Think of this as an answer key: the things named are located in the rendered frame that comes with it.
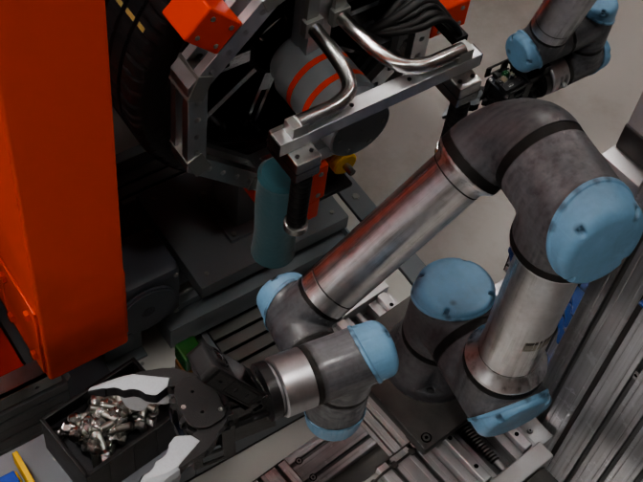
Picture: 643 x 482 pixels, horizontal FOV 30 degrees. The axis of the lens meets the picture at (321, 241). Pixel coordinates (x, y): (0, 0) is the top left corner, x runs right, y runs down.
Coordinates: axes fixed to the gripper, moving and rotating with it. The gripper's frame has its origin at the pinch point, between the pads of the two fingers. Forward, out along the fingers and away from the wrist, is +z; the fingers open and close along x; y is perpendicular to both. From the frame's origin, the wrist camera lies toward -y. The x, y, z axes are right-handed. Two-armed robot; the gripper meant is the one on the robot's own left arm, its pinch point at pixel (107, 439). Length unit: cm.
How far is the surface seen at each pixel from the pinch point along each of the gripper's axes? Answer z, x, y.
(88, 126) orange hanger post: -15, 51, 1
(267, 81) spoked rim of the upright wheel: -59, 88, 37
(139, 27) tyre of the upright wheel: -33, 82, 12
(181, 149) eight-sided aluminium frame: -37, 77, 37
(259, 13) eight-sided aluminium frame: -50, 72, 7
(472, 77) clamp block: -85, 58, 21
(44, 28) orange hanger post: -10, 47, -20
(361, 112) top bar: -61, 56, 19
